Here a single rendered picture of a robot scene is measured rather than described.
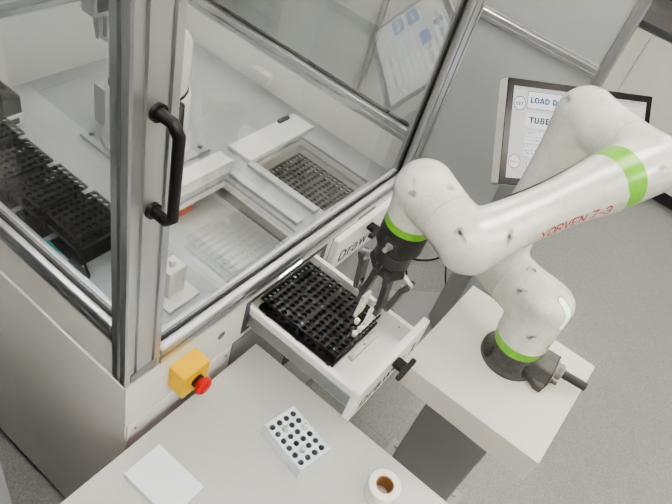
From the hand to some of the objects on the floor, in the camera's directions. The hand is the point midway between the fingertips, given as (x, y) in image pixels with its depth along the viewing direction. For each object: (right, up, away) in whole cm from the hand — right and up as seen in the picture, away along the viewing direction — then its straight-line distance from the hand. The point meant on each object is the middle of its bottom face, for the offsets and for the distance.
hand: (367, 307), depth 136 cm
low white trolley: (-40, -93, +39) cm, 108 cm away
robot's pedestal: (+17, -72, +80) cm, 108 cm away
